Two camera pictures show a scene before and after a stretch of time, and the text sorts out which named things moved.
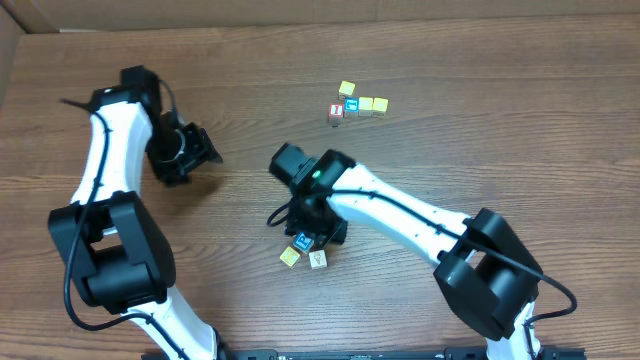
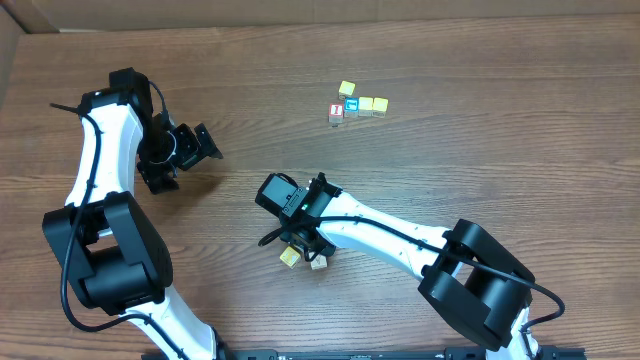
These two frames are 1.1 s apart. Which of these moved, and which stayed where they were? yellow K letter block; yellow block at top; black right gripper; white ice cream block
Moved: black right gripper
Stayed: yellow K letter block; yellow block at top; white ice cream block
